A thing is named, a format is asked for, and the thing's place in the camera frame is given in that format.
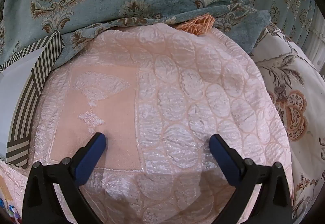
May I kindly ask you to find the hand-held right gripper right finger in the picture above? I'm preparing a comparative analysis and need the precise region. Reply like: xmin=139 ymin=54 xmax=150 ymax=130
xmin=208 ymin=134 xmax=292 ymax=224

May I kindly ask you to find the pink quilted blanket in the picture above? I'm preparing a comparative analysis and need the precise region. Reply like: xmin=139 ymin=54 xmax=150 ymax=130
xmin=0 ymin=23 xmax=295 ymax=224

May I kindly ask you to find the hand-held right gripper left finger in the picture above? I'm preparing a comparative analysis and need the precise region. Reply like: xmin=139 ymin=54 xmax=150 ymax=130
xmin=22 ymin=132 xmax=106 ymax=224

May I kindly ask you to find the cream floral cloth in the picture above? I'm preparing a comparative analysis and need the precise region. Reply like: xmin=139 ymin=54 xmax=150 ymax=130
xmin=250 ymin=24 xmax=325 ymax=224

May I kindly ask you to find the orange fringe trim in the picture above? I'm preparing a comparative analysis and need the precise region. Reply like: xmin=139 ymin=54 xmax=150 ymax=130
xmin=175 ymin=13 xmax=216 ymax=36

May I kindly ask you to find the striped cardboard box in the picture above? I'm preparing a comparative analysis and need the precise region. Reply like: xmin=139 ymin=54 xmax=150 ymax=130
xmin=0 ymin=31 xmax=65 ymax=170

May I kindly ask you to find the white pleated fabric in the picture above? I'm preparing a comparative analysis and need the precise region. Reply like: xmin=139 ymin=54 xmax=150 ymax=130
xmin=306 ymin=1 xmax=325 ymax=72

